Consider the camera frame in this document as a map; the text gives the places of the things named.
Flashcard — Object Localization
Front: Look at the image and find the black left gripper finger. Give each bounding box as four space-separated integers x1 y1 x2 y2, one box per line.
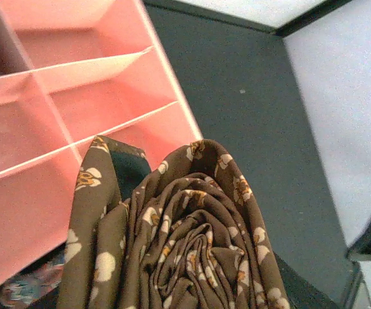
275 254 339 309

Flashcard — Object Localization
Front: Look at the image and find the brown floral necktie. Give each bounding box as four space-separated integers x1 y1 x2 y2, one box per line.
57 135 290 308

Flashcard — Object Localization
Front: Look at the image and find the blue patterned rolled tie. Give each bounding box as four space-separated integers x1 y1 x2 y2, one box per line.
0 245 65 308

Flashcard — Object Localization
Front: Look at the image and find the pink divided organizer box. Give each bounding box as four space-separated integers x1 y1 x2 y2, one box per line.
0 1 202 285

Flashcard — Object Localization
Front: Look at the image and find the black corner frame post right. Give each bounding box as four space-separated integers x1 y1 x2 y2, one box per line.
273 0 351 38

